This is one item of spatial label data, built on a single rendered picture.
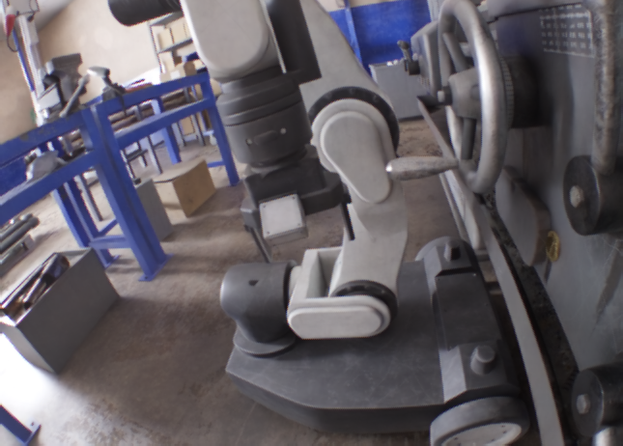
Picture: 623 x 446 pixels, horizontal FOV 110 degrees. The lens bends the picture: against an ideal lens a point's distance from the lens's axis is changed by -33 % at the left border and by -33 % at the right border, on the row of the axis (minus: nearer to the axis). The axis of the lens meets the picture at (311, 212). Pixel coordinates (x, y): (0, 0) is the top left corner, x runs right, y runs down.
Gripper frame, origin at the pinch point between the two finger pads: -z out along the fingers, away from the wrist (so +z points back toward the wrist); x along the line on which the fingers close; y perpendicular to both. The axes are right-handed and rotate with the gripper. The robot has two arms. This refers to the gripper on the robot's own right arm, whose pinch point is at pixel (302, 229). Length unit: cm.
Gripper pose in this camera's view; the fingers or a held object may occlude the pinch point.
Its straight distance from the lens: 39.8
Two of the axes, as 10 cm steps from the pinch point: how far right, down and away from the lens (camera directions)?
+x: 9.6, -2.7, -0.7
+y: -0.7, -4.7, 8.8
